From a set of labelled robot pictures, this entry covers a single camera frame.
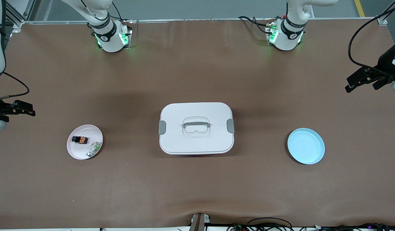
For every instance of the aluminium frame post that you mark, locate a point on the aluminium frame post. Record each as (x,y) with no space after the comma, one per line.
(17,14)

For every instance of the pink round plate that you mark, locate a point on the pink round plate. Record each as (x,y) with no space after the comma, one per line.
(76,151)

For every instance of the light blue round plate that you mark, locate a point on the light blue round plate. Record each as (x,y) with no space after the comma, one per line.
(306,146)

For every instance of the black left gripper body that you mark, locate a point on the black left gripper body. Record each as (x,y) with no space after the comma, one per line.
(385,64)

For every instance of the orange and black switch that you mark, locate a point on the orange and black switch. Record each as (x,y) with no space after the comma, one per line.
(79,140)

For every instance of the aluminium table edge rail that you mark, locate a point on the aluminium table edge rail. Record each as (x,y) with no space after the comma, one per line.
(200,20)

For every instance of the white and green switch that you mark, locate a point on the white and green switch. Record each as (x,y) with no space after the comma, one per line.
(94,149)

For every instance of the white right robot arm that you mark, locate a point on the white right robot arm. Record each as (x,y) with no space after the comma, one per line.
(110,35)

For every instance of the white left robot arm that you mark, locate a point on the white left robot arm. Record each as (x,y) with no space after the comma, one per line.
(287,35)

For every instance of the brown camera mount bracket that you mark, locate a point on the brown camera mount bracket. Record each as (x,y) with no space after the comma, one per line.
(199,223)

